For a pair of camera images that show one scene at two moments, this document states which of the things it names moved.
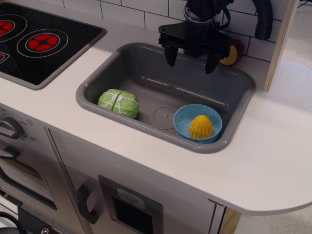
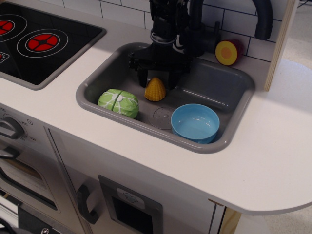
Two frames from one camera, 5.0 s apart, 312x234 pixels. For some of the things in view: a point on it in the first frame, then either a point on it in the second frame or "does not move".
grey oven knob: x=10 y=127 does not move
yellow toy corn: x=200 y=127 to x=155 y=90
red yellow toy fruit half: x=235 y=54 does not move
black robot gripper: x=195 y=39 to x=160 y=56
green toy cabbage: x=120 y=101 does not move
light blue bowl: x=183 y=116 does not move
